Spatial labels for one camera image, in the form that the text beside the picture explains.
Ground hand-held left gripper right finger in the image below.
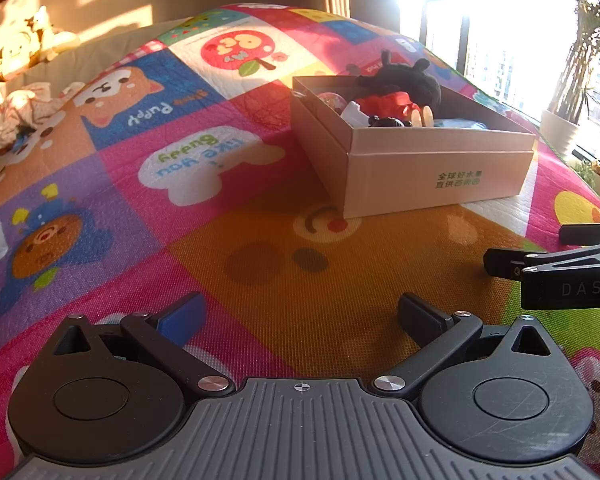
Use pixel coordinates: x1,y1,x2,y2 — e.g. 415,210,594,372
372,292,556,392

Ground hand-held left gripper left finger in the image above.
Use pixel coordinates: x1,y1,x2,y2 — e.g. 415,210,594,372
50,291,236,395

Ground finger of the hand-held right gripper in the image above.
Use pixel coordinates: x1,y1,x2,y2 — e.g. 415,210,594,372
482,241,600,281
559,221,600,246

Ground white cardboard box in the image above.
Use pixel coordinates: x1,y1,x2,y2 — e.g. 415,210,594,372
290,76,537,220

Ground blue tissue packet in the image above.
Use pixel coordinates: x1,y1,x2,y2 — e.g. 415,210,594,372
432,118,501,131

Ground small black red keychain figure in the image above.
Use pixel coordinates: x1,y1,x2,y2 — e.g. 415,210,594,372
367,115,415,130

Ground black plush toy red clothes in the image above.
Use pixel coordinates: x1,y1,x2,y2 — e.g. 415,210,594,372
340,49,443,129

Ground white plant pot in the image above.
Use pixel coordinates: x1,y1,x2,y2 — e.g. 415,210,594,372
540,109,582,159

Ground colourful cartoon play mat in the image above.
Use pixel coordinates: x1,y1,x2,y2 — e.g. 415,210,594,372
0,2,600,480

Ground tall green houseplant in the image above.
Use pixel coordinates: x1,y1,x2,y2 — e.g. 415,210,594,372
547,0,600,126

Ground clear plastic ball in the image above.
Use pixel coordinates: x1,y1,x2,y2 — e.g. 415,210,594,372
317,91,349,114

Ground crumpled white patterned cloth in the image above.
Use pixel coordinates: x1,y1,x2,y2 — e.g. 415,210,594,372
0,81,67,158

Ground grey green sofa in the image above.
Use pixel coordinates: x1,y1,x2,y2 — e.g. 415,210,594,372
0,20,191,181

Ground cream plush toy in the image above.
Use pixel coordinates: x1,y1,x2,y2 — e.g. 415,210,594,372
0,35,37,82
25,5,81,63

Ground dark window frame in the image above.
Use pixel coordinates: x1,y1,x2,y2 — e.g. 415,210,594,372
420,0,473,77

